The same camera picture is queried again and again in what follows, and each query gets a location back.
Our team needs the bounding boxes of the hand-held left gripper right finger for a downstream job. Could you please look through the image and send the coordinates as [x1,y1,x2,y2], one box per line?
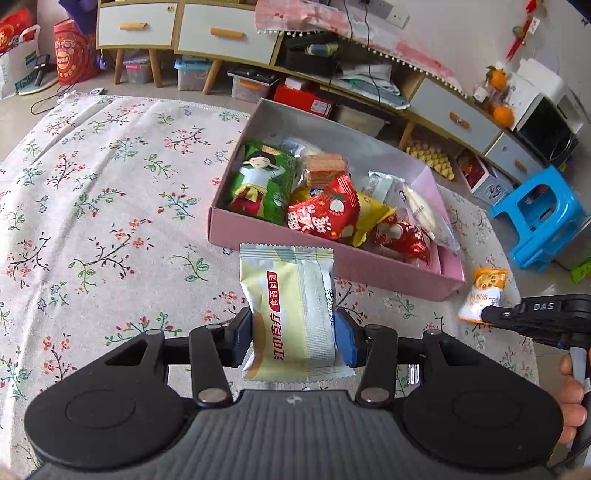
[335,308,486,408]

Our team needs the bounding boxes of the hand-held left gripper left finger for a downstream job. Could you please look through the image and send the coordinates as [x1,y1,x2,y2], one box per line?
[105,307,254,408]

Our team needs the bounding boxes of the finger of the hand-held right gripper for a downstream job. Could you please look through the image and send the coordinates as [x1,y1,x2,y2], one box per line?
[479,305,533,332]

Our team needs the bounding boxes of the orange white snack packet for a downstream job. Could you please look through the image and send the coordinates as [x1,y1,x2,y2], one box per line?
[457,267,509,323]

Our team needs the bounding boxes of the pale yellow snack packet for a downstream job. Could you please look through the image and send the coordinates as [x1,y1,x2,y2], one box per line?
[239,243,356,383]

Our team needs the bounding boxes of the pink cardboard box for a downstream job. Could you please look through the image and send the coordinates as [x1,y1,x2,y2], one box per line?
[207,97,467,302]

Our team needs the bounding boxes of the person's right hand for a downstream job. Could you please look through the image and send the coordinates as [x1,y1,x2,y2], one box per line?
[557,353,588,446]

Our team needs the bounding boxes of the blue plastic stool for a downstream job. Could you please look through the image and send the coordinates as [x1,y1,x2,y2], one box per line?
[489,165,587,271]

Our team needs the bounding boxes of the small red snack packet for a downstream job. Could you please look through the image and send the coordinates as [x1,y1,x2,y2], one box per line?
[371,219,433,267]

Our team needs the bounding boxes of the large red snack packet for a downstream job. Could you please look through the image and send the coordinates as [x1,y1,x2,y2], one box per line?
[287,175,361,245]

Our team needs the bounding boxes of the long white snack packet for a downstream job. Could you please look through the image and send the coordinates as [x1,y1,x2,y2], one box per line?
[397,182,461,254]

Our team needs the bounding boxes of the white toy box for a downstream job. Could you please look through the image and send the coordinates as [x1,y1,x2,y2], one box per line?
[457,150,513,206]

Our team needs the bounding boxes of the green snack packet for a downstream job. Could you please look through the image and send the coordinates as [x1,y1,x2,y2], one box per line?
[229,140,301,226]

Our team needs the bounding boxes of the small white snack packet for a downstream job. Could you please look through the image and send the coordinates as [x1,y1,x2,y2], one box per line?
[366,170,403,200]

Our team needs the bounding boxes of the small grey cabinet drawer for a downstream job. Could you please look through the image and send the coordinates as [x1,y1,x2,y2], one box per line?
[484,133,541,181]

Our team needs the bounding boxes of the wafer biscuit packet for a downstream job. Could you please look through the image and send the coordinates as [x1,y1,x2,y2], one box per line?
[302,153,350,188]

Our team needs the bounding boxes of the yellow egg tray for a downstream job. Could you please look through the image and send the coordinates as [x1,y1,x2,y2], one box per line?
[405,140,456,179]

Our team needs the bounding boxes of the floral blanket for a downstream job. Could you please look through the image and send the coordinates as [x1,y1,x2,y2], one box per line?
[0,91,539,480]

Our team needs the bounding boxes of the white microwave oven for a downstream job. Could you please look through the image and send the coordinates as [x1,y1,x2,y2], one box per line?
[512,92,581,167]

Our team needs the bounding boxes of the clear snack packet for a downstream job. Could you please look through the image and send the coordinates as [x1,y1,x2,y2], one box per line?
[281,137,324,160]

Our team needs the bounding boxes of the wide grey cabinet drawer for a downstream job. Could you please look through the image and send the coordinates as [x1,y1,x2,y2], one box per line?
[408,78,502,153]

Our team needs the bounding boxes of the clear bin under cabinet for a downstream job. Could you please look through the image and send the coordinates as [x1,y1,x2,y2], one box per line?
[337,104,384,137]

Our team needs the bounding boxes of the low wooden cabinet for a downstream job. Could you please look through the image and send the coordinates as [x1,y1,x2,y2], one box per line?
[271,31,551,186]

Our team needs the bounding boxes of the red cardboard box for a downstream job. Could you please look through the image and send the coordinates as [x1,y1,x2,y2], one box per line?
[272,78,336,119]

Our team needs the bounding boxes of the dark lid storage bin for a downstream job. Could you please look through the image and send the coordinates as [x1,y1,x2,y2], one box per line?
[228,64,280,103]

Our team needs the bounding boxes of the stack of papers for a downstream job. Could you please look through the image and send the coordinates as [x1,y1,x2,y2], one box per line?
[332,62,410,110]

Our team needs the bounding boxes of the blue lid storage bin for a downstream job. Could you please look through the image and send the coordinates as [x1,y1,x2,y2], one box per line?
[174,56,212,92]

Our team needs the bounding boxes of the pink table cloth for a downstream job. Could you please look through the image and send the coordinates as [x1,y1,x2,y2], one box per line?
[255,0,463,91]

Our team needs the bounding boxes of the red hanging ornament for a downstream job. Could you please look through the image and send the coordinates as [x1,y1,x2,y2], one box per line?
[505,0,541,61]

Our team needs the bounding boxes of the small clear storage bin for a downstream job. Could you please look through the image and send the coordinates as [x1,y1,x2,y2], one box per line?
[123,52,153,85]

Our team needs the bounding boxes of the wide white cabinet drawer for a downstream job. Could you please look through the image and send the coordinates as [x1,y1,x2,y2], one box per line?
[177,4,283,66]

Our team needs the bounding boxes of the tall wooden shelf cabinet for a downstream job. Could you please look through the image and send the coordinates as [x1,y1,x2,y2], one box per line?
[95,0,285,89]

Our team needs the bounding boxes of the red printed bag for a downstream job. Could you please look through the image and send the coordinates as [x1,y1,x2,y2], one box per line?
[52,18,100,86]

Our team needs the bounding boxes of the small white cabinet drawer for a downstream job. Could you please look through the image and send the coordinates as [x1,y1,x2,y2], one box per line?
[97,2,179,47]

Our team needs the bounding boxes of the white tote bag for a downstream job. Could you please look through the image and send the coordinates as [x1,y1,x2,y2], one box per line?
[0,25,42,100]

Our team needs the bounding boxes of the floor cable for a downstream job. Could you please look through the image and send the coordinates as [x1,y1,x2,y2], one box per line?
[30,86,107,116]

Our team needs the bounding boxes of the wall outlets with plugs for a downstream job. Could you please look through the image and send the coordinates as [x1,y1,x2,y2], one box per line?
[359,0,410,27]

